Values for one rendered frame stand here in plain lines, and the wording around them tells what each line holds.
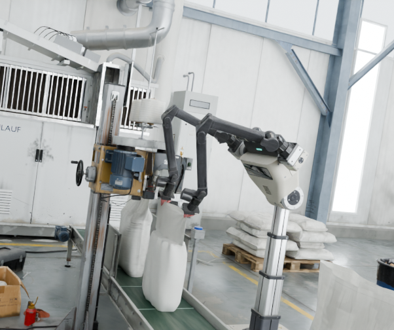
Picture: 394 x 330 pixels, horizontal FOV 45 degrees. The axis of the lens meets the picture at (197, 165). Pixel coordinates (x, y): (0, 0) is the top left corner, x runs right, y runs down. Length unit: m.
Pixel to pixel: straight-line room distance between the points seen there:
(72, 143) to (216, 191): 3.06
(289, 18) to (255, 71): 1.16
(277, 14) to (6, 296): 6.55
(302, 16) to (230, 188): 3.30
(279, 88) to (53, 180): 4.40
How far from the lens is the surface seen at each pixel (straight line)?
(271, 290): 3.13
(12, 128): 5.86
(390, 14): 10.38
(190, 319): 3.06
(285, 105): 8.67
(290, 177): 2.86
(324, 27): 9.29
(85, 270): 3.42
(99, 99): 5.48
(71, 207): 6.05
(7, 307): 3.86
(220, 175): 8.09
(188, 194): 2.75
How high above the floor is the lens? 1.47
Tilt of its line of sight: 3 degrees down
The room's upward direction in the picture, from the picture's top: 8 degrees clockwise
